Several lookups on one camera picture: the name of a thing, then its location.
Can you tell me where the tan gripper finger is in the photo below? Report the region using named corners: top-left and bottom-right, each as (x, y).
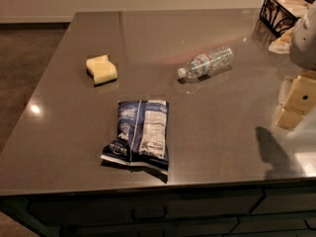
top-left (281, 75), bottom-right (316, 116)
top-left (276, 109), bottom-right (303, 130)

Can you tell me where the blue chip bag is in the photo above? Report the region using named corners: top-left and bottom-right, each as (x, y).
top-left (101, 100), bottom-right (169, 175)

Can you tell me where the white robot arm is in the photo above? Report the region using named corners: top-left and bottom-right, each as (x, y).
top-left (275, 0), bottom-right (316, 130)

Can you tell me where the yellow sponge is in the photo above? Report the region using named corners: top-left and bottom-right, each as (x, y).
top-left (86, 55), bottom-right (118, 86)

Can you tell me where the clear plastic water bottle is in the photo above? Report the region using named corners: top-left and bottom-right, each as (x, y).
top-left (178, 45), bottom-right (234, 80)

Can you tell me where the dark cabinet drawer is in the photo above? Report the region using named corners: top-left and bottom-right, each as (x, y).
top-left (28, 189), bottom-right (263, 227)

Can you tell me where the black wire napkin holder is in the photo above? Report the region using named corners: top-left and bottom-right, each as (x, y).
top-left (260, 0), bottom-right (312, 38)

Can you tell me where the black drawer handle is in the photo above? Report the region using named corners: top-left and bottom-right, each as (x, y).
top-left (131, 205), bottom-right (168, 222)

